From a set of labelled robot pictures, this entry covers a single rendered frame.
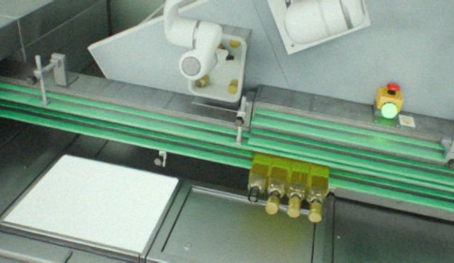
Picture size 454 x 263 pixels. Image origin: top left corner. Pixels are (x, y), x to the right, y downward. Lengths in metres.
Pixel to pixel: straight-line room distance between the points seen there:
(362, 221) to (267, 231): 0.34
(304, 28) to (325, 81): 0.48
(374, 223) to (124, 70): 0.99
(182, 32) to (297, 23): 0.30
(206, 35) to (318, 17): 0.28
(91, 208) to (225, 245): 0.41
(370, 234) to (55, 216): 0.94
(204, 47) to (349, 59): 0.51
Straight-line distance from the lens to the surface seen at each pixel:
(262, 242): 1.29
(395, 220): 1.54
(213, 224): 1.31
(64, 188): 1.45
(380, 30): 1.37
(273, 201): 1.19
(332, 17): 0.97
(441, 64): 1.44
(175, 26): 1.11
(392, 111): 1.37
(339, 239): 1.40
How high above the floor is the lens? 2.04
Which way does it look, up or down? 56 degrees down
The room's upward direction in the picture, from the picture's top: 160 degrees counter-clockwise
